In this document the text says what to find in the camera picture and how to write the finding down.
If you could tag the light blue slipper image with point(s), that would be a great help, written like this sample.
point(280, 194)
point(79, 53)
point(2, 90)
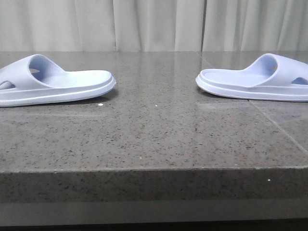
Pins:
point(38, 80)
point(270, 77)

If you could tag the beige pleated curtain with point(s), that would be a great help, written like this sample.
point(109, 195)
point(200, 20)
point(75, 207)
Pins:
point(153, 25)

